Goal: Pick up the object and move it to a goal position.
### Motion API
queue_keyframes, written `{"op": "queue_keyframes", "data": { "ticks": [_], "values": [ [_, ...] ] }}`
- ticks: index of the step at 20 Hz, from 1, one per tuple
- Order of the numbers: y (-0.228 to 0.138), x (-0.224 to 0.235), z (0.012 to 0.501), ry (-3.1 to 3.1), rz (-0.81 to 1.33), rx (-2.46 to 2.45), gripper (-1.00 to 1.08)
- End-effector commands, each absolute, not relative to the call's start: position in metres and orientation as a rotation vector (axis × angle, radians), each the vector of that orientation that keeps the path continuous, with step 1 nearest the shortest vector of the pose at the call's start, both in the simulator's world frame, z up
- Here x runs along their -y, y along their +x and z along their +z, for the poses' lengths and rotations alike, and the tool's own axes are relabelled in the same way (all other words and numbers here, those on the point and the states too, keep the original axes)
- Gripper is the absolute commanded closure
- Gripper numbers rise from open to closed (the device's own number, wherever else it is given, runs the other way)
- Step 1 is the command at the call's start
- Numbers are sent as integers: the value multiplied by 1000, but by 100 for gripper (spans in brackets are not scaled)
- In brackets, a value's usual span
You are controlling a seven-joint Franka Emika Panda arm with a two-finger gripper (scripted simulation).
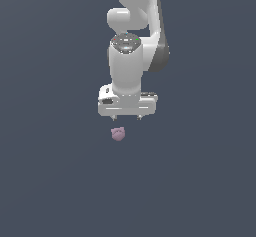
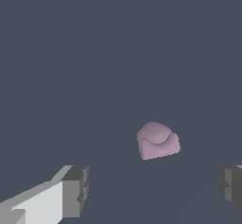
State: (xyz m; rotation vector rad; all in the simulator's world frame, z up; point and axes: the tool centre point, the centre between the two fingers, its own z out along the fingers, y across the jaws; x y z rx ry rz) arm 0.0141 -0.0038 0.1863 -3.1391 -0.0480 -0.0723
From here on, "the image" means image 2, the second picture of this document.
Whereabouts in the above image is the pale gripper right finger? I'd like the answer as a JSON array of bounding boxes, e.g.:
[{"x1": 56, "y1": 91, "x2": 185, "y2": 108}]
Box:
[{"x1": 216, "y1": 164, "x2": 242, "y2": 215}]

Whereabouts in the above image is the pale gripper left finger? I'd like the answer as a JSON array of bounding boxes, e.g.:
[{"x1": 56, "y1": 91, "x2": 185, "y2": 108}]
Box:
[{"x1": 0, "y1": 164, "x2": 90, "y2": 224}]

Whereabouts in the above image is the pink lumpy object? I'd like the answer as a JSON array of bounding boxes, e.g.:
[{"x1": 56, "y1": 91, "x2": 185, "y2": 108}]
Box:
[{"x1": 136, "y1": 121, "x2": 182, "y2": 161}]

